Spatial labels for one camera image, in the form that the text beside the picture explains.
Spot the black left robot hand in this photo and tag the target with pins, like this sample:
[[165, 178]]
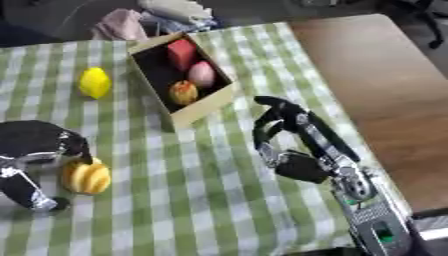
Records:
[[32, 140]]

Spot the black office chair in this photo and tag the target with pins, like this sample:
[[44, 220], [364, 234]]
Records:
[[417, 16]]

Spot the orange red toy apple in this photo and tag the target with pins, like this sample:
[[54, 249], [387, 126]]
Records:
[[184, 92]]

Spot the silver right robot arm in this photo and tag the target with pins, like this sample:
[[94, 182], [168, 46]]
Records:
[[373, 206]]

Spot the grey cloth bundle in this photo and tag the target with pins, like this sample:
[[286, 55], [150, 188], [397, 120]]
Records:
[[175, 13]]

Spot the yellow toy lemon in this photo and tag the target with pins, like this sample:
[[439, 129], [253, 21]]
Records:
[[94, 82]]

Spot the pink cloth bundle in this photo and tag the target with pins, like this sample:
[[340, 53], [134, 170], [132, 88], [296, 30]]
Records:
[[119, 25]]

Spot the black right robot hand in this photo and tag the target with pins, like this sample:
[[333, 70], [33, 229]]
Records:
[[291, 140]]

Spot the yellow ridged toy pumpkin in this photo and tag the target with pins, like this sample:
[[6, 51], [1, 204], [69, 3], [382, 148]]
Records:
[[86, 176]]

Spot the red block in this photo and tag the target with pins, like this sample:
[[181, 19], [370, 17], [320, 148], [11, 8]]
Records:
[[182, 54]]

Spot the pink toy peach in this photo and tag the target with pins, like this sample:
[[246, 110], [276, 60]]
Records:
[[202, 74]]

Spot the tan cardboard box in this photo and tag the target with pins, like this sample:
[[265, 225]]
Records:
[[181, 78]]

